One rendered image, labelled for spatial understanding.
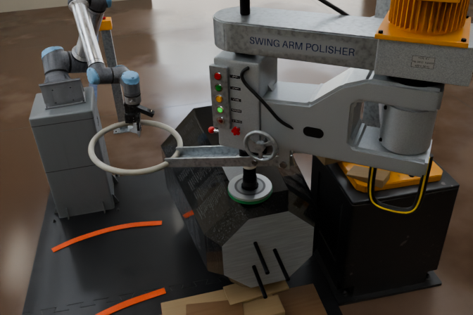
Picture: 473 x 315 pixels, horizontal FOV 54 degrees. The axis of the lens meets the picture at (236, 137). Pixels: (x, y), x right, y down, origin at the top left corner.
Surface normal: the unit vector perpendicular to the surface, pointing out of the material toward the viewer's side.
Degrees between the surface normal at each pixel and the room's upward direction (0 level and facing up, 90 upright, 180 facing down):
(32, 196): 0
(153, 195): 0
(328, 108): 90
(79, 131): 90
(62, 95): 90
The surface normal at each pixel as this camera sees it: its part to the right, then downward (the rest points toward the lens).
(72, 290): -0.04, -0.85
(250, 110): -0.41, 0.49
